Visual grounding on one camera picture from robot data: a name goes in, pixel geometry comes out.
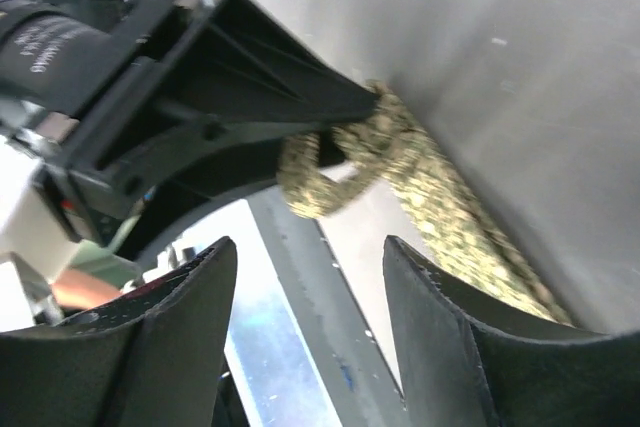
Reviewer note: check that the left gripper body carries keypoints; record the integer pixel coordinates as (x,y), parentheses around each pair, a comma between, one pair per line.
(101,110)

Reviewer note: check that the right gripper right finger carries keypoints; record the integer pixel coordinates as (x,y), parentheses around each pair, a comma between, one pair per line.
(468,359)

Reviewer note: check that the olive green patterned tie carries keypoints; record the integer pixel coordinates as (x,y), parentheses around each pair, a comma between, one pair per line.
(461,235)

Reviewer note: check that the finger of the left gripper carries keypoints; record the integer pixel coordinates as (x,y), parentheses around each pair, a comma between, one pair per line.
(192,176)
(219,78)

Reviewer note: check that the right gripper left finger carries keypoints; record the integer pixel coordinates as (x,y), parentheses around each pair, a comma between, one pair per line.
(152,357)

